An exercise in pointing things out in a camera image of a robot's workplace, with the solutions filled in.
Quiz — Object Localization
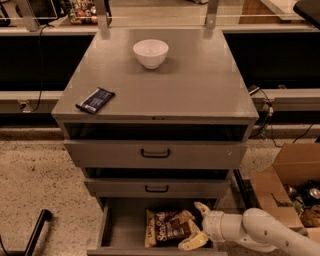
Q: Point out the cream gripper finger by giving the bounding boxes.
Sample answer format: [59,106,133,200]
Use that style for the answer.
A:
[194,201,211,217]
[178,231,208,251]

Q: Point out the brown chip bag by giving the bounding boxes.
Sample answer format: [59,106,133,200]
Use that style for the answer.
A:
[145,209,200,248]

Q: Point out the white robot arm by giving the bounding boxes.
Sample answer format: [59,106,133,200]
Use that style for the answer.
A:
[178,201,320,256]

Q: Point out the grey bottom drawer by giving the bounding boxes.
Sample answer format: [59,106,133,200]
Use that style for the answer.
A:
[87,198,228,256]

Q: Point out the grey drawer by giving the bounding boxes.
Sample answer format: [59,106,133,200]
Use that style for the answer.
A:
[65,124,246,169]
[87,198,228,256]
[84,168,229,198]

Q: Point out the grey middle drawer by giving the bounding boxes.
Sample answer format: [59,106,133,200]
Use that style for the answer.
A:
[84,168,229,198]

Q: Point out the grey drawer cabinet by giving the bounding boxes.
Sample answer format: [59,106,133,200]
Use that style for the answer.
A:
[51,27,260,256]

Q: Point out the grey top drawer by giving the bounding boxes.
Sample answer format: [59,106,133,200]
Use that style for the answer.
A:
[65,124,246,169]

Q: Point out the black metal leg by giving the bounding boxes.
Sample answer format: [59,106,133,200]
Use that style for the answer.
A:
[233,169,253,209]

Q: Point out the cardboard box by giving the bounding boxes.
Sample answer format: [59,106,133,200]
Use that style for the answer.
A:
[250,143,320,242]

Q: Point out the silver can in box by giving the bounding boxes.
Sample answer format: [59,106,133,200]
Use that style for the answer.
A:
[309,188,320,199]

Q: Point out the dark blue snack bar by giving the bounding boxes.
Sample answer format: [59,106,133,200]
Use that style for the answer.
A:
[75,87,115,115]

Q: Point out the black bar on floor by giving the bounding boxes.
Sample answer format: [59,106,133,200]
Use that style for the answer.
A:
[0,208,54,256]

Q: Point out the white ceramic bowl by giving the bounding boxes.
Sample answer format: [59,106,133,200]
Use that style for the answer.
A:
[133,39,169,69]

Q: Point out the cables beside cabinet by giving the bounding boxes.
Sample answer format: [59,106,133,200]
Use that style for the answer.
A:
[247,84,314,148]

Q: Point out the right metal post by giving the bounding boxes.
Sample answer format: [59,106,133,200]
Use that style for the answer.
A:
[205,0,219,29]

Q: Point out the metal post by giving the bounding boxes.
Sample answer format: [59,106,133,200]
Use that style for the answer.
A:
[205,0,219,29]
[95,0,108,31]

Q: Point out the left metal post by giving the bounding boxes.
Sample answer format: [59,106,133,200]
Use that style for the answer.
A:
[95,0,108,31]

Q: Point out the wire snack basket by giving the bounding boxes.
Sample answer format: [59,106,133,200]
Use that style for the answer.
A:
[69,0,98,25]

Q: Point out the black power cable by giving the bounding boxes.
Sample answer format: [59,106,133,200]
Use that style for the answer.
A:
[30,23,54,113]

